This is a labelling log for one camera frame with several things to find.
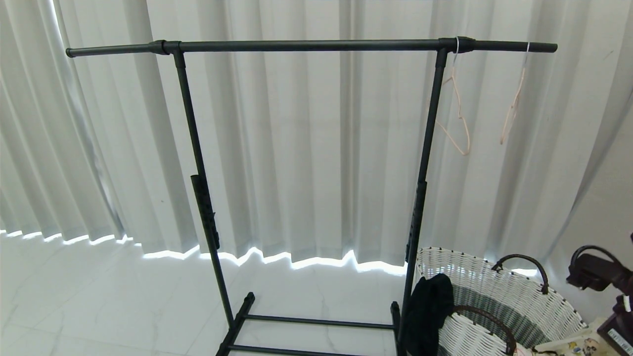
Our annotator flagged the black cable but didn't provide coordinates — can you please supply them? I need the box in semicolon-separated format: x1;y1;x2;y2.
569;244;621;267

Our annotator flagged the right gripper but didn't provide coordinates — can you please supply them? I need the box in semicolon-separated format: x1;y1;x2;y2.
597;292;633;356

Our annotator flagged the white laundry basket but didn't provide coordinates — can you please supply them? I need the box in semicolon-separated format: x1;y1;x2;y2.
414;246;589;356

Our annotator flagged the pink clothes hanger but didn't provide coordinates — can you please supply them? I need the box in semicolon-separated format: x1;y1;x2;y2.
434;49;470;156
499;49;529;145

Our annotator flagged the cream printed garment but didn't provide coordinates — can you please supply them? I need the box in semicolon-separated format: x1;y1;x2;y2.
533;329;610;356

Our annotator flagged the white curtain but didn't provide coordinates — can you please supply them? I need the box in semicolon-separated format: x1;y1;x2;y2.
0;0;633;276

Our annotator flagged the black garment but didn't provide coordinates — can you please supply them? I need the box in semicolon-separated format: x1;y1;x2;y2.
403;273;454;356

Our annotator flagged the black clothes rack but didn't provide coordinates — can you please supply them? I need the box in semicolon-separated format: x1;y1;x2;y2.
65;36;558;356

